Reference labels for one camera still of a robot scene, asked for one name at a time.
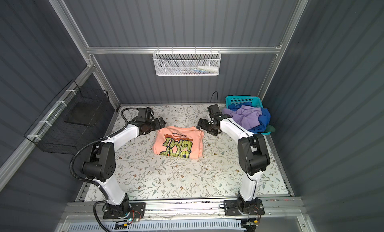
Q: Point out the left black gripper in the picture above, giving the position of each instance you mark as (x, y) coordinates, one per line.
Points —
(157, 125)

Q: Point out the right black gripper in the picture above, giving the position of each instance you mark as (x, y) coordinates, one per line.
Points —
(204, 127)

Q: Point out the peach orange t-shirt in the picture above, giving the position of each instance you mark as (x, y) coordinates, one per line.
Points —
(179, 142)

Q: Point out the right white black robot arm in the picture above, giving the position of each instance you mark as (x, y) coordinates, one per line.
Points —
(253, 155)

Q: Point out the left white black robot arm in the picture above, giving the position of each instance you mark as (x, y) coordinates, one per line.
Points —
(99, 160)

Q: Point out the purple t-shirt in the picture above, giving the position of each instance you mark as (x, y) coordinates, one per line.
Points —
(245, 116)

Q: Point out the teal plastic laundry basket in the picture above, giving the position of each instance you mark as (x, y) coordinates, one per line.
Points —
(256, 102)

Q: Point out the blue t-shirt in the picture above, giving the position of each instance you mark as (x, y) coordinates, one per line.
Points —
(264, 119)

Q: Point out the white bottle in basket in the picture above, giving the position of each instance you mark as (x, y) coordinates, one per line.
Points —
(209, 69)

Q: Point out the dark green garment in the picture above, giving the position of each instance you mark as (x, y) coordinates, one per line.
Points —
(270, 129)

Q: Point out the white ventilation grille strip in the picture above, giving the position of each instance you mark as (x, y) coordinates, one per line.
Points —
(176, 225)

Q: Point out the white wire mesh basket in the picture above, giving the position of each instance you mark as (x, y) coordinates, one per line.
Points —
(185, 63)

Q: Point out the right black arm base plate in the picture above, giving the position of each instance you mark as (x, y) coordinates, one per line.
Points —
(239, 208)

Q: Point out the black wire basket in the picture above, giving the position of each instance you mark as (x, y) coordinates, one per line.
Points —
(81, 116)

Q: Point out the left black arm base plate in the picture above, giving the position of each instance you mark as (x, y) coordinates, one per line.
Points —
(124, 211)

